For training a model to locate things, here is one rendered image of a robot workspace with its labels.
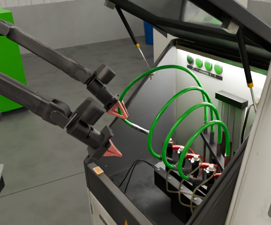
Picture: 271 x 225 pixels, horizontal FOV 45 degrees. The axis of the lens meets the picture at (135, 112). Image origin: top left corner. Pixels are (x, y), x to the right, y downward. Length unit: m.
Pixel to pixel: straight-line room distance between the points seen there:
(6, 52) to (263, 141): 3.71
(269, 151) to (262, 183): 0.10
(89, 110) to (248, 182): 0.55
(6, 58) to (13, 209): 2.08
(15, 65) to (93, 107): 3.52
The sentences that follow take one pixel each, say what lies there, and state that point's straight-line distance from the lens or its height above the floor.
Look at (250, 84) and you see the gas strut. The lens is 1.05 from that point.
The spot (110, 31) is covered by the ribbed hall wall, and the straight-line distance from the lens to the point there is 8.10.
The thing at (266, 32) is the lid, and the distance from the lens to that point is 0.97.
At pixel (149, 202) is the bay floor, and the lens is 1.53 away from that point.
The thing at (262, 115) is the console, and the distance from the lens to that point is 1.06.
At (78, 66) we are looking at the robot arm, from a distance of 1.34.
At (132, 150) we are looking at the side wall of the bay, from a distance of 1.70.
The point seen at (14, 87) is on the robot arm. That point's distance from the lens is 1.01.
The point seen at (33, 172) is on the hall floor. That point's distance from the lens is 3.35.
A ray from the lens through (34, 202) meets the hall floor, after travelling 2.98.
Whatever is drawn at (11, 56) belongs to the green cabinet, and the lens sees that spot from 4.41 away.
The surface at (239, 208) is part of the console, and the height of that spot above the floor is 1.07.
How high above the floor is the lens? 1.83
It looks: 26 degrees down
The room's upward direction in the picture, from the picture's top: 3 degrees counter-clockwise
